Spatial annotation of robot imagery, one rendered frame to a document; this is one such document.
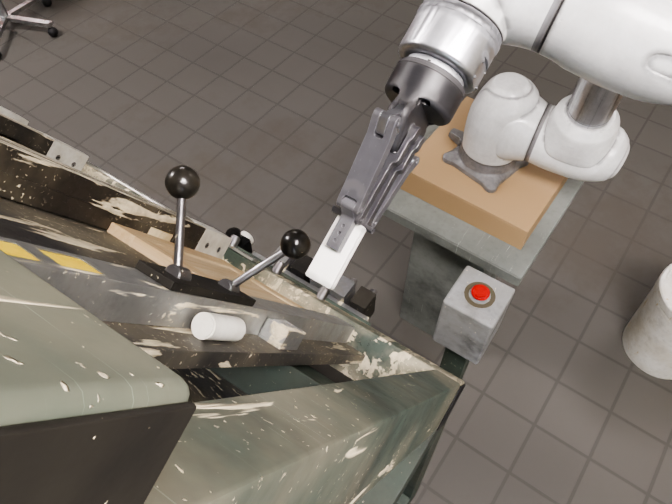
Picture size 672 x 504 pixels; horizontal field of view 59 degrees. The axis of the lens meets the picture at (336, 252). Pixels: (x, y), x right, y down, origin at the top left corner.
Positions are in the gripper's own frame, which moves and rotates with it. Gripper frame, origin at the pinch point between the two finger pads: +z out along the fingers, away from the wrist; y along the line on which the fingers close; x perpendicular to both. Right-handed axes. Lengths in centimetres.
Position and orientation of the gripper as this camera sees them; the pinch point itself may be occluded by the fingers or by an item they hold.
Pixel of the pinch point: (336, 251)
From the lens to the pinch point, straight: 59.3
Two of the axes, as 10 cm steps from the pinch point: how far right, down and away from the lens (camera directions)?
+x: -8.3, -4.5, 3.3
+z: -4.8, 8.8, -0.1
